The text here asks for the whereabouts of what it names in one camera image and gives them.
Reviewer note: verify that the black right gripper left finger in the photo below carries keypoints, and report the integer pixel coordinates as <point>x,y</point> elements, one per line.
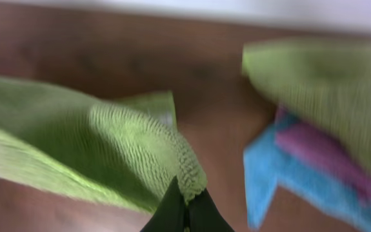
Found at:
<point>170,214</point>

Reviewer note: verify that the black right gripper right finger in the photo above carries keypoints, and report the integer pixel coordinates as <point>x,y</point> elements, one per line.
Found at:
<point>204,216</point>

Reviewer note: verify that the light green microfiber cloth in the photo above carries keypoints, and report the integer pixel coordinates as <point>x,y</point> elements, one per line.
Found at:
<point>123,153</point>

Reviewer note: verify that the blue cloth in pile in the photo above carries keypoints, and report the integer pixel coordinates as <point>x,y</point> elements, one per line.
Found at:
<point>267,166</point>

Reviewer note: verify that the purple cloth in pile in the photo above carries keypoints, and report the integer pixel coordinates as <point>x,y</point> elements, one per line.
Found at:
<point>321,152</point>

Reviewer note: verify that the olive green cloth on pile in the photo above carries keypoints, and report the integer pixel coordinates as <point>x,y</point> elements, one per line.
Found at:
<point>327,82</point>

